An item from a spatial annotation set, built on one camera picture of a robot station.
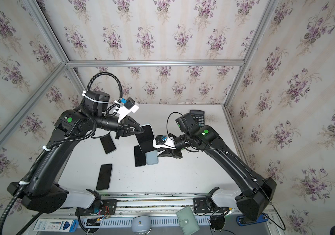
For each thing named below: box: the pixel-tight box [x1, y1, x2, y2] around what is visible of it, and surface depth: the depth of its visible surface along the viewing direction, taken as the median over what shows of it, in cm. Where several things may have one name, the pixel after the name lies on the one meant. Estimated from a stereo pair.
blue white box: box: [32, 218, 79, 233], surface depth 69 cm
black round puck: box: [209, 214, 226, 232], surface depth 72 cm
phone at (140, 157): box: [133, 144, 147, 167], surface depth 92 cm
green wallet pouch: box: [176, 206, 200, 235], surface depth 71 cm
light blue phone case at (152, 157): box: [144, 149, 159, 166], surface depth 92 cm
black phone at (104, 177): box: [95, 164, 113, 190], surface depth 85 cm
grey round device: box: [131, 215, 152, 235], surface depth 65 cm
